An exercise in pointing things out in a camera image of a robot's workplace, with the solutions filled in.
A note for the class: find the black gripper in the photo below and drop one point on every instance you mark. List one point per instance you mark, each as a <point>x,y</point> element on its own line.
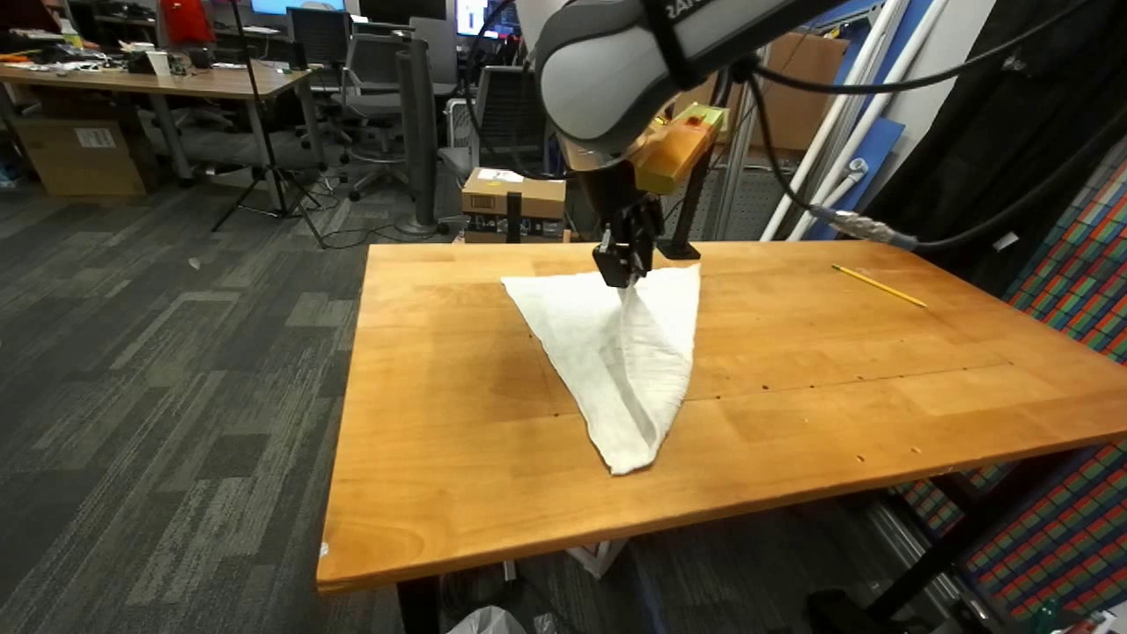
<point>611,189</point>

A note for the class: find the white cloth towel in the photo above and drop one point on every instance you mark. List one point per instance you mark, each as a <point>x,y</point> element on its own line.
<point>611,354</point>

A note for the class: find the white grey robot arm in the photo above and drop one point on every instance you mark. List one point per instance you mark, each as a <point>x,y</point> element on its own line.
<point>611,72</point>

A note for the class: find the black vertical pole with base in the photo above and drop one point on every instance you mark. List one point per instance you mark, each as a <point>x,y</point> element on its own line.
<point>676,247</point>

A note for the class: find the flat tan cardboard box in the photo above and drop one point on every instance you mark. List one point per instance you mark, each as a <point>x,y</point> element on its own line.
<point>505,196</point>

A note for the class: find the grey drawer cabinet wooden top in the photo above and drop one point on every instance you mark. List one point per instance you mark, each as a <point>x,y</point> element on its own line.
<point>759,196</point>

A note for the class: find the grey framed office chair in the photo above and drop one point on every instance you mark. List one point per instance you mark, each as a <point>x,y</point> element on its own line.
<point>510,117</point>

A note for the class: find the grey partition panel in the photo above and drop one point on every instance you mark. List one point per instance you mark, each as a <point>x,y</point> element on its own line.
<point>418,130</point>

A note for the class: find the large brown cardboard box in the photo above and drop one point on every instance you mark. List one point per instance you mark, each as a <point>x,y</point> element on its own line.
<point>811,99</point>

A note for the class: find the long white tube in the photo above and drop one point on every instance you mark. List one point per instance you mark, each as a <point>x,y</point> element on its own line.
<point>831,117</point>
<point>883,99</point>

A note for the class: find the yellow pencil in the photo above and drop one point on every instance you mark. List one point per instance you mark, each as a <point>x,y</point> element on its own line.
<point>883,287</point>

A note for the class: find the blue board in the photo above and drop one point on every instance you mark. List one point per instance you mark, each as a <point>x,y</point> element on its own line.
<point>879,145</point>

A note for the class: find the lit computer monitor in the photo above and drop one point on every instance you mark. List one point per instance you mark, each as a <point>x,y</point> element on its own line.
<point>472,20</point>

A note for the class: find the dark office chair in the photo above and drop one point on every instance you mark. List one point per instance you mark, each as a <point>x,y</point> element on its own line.
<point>320,38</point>

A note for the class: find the black tripod stand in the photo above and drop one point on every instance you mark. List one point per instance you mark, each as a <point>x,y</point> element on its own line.
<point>261,117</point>

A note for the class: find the black curtain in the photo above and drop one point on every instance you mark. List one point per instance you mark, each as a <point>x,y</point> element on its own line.
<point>1007,130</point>

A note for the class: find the long wooden office desk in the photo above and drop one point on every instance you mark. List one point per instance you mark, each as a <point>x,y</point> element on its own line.
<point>211,86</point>

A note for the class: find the colourful patterned mat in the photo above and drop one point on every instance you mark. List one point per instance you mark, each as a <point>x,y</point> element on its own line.
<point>1080,282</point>

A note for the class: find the bright red object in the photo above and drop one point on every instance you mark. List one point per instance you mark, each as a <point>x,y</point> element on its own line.
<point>185,22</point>

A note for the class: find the cardboard box under desk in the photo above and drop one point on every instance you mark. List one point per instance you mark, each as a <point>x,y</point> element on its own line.
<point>83,162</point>

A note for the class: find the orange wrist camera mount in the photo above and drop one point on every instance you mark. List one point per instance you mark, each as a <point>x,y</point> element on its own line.
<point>672,145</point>

